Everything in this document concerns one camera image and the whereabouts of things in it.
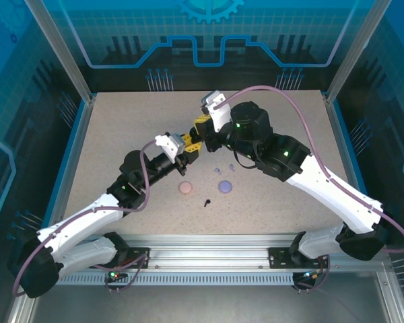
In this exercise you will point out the pink earbud charging case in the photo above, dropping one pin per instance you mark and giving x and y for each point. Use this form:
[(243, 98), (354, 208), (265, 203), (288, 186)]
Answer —
[(184, 187)]

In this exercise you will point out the purple earbud charging case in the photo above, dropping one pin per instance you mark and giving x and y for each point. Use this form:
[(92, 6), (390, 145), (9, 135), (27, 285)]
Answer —
[(225, 186)]

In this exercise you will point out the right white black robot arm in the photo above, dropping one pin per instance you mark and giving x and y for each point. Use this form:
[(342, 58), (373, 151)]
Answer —
[(340, 198)]

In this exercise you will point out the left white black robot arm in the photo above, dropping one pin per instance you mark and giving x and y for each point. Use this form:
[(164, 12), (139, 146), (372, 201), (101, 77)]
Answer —
[(77, 222)]

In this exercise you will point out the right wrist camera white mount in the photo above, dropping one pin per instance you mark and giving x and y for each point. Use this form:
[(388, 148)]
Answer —
[(219, 111)]

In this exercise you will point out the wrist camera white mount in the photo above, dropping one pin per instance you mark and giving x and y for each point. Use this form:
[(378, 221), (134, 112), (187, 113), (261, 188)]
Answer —
[(170, 144), (219, 111)]

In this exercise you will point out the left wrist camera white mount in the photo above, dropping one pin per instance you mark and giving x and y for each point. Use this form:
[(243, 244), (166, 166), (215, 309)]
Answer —
[(170, 144)]

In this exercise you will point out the blue trimmed aluminium side rail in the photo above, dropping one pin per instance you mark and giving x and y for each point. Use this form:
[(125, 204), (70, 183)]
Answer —
[(351, 168), (69, 168)]

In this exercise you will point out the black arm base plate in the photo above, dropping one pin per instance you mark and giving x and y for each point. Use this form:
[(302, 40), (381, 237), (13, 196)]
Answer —
[(279, 259), (138, 251)]

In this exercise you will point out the aluminium front mounting rail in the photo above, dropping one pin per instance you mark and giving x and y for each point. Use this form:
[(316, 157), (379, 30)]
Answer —
[(205, 252)]

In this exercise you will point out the aluminium frame post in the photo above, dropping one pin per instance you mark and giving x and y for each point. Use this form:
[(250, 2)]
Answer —
[(357, 50), (60, 50)]

